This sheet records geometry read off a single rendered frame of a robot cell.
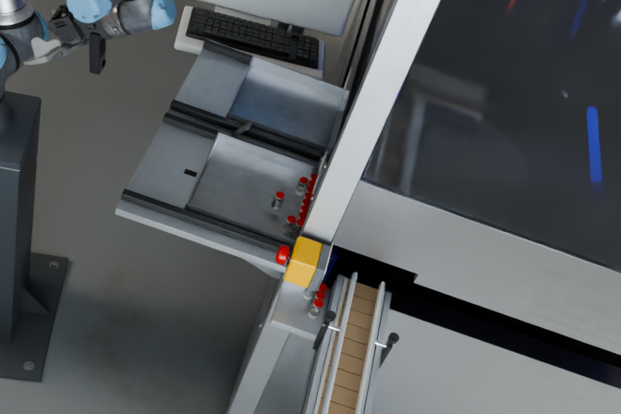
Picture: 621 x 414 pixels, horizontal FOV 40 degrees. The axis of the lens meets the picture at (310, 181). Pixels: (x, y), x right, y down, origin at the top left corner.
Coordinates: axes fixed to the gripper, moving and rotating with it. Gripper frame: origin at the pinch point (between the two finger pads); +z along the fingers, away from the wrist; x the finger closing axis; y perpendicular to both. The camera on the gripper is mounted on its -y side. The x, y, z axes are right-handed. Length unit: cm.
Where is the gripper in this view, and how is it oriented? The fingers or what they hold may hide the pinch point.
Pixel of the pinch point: (37, 47)
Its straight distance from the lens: 207.5
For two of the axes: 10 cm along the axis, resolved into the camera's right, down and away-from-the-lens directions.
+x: -1.3, 6.7, -7.3
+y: -3.1, -7.3, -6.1
